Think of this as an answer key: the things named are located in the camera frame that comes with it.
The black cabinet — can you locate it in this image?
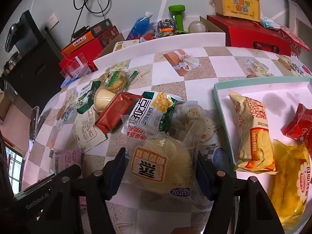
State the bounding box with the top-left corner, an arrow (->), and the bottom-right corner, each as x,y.
5,10 -> 64,109

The green label cookie packet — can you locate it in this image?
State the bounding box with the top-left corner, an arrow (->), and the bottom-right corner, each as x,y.
98,70 -> 139,94

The white cardboard box of toys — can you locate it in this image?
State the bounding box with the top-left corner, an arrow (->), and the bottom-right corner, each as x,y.
94,15 -> 226,70

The yellow translucent snack bag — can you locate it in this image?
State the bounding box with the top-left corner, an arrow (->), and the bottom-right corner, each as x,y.
271,139 -> 311,229

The orange flat box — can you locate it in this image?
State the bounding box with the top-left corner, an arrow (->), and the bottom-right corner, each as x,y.
61,18 -> 113,57

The small red pastry packet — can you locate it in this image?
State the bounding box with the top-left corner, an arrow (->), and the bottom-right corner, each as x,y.
95,92 -> 142,134

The red patterned bag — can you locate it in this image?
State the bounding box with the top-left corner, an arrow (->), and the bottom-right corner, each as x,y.
279,24 -> 310,57

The orange yellow chip packet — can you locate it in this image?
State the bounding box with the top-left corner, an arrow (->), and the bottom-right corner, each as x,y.
229,91 -> 276,174

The colourful toy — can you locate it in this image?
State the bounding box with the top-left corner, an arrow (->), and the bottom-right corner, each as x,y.
157,19 -> 177,37

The blue water bottle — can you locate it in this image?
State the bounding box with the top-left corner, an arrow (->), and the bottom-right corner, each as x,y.
126,12 -> 153,41

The large red gift box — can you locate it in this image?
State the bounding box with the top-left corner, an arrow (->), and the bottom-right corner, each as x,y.
207,15 -> 291,56

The black cable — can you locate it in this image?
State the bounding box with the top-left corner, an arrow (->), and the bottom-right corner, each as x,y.
70,0 -> 112,42

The teal rimmed white tray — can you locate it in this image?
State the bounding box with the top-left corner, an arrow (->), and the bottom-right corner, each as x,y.
213,75 -> 312,234

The small yellow cake packet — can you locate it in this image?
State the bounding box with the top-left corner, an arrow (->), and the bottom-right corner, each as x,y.
94,88 -> 116,112

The white green corn snack packet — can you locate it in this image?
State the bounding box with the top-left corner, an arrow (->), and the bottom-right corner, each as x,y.
128,91 -> 177,133

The pink striped snack packet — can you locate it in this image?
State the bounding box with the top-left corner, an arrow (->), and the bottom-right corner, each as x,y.
55,149 -> 82,174

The round yellow pancake clear bag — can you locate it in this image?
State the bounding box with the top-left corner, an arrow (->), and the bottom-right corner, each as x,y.
122,115 -> 212,210

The beige printed snack packet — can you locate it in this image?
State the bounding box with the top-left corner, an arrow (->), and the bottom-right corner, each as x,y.
74,107 -> 107,156

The white wall socket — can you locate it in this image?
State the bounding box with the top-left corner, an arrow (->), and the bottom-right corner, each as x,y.
45,13 -> 59,30

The red Pure Kiss snack packet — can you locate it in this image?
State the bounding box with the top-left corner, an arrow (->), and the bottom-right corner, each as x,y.
282,103 -> 312,154

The smartphone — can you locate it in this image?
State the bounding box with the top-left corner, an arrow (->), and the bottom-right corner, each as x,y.
29,106 -> 40,143

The clear round jar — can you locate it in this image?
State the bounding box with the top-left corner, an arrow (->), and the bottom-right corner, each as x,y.
188,21 -> 208,33

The yellow card box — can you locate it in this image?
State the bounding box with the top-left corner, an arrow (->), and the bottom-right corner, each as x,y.
113,39 -> 140,52

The yellow gift box with handle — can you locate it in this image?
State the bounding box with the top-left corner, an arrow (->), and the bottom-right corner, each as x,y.
212,0 -> 261,23

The green dumbbell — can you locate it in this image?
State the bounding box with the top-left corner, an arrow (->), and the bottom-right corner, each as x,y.
168,4 -> 187,35

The red box under orange box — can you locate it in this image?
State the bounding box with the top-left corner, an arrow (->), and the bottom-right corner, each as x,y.
63,26 -> 124,71

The clear plastic container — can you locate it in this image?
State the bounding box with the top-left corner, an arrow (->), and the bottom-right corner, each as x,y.
59,53 -> 92,80

